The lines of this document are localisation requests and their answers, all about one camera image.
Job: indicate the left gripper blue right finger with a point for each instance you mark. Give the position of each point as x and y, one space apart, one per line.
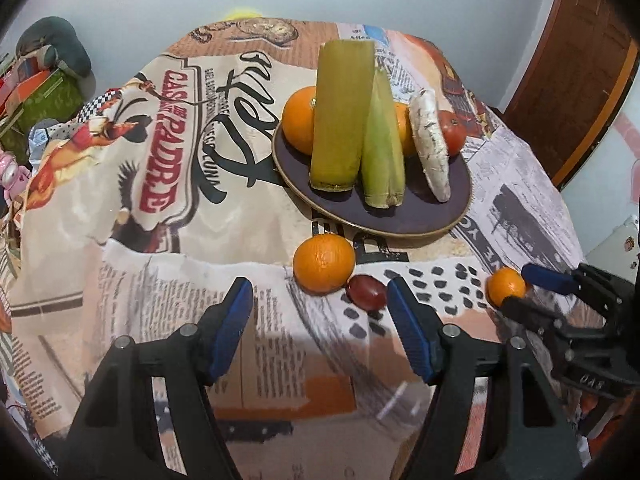
449 359

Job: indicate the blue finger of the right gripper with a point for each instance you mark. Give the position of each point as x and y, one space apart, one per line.
549 326
550 277

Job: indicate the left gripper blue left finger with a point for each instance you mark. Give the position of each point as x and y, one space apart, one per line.
190 360

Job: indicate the small tangerine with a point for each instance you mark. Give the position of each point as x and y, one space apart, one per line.
504 283
323 263

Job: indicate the dark red grape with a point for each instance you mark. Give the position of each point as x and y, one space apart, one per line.
366 292

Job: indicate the red tomato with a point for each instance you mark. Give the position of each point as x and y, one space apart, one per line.
453 131

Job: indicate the large plain orange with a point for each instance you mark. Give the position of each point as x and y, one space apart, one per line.
404 129

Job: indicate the large orange with sticker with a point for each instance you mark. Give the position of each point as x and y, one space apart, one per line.
297 120

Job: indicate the white sliding wardrobe door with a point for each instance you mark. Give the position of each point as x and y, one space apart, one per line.
603 195

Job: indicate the dark purple plate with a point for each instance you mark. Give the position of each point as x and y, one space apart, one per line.
419 215

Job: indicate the printed newspaper pattern tablecloth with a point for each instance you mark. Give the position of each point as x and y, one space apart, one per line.
145 219

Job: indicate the brown wooden door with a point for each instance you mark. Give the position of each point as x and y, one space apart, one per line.
577 79

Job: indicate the pink rabbit toy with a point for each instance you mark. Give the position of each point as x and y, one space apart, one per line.
14 177

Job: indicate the green storage box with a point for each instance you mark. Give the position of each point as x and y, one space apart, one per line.
47 95

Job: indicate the grey plush toy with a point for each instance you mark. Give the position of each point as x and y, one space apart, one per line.
53 43

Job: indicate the yellow foam tube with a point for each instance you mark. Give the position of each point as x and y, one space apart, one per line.
241 14

